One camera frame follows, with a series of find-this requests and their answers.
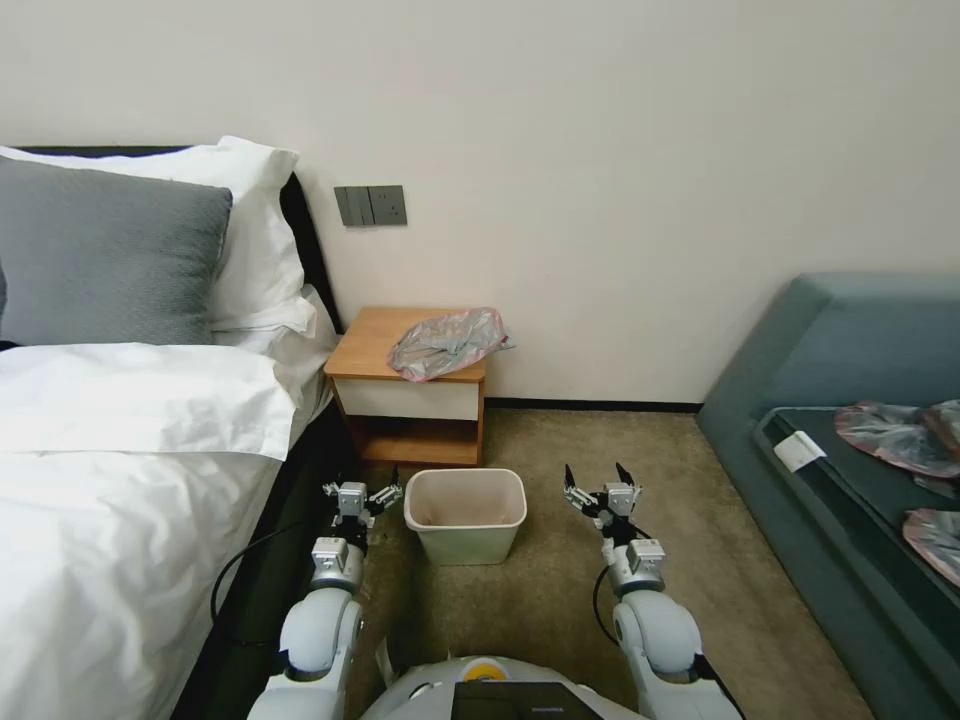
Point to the cream plastic trash can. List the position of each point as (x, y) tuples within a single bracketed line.
[(465, 517)]

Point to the dark sofa seat cushion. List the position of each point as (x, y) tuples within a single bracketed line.
[(862, 495)]

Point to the teal sofa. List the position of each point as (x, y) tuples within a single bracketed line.
[(795, 390)]

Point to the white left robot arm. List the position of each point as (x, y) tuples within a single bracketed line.
[(319, 637)]

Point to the large pink grey garbage bag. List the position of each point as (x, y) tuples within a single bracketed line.
[(892, 439)]

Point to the white sofa label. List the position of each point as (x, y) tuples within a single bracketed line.
[(797, 451)]

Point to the black bed frame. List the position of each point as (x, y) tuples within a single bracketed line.
[(296, 480)]

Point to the white duvet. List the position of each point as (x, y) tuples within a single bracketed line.
[(112, 487)]

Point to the crumpled pink grey garbage bag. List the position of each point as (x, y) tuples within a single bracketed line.
[(446, 341)]

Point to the small pink grey garbage bag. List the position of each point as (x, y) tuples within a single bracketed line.
[(934, 540)]

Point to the black baseboard strip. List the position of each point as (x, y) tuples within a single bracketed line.
[(592, 403)]

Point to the grey wall switch panel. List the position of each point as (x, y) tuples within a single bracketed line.
[(370, 205)]

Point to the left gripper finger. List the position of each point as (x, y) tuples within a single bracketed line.
[(384, 495), (331, 490)]

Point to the white pillow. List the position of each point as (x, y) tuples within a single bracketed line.
[(255, 225)]

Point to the grey textured pillow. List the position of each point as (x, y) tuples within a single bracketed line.
[(105, 255)]

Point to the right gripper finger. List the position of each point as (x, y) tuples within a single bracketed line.
[(631, 486), (576, 493)]

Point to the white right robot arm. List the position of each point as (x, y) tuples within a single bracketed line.
[(656, 637)]

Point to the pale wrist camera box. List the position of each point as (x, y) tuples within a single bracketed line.
[(352, 500), (619, 500)]

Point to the white robot front shell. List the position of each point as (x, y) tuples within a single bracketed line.
[(480, 690)]

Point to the wooden nightstand with white drawer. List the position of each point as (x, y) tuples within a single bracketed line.
[(409, 397)]

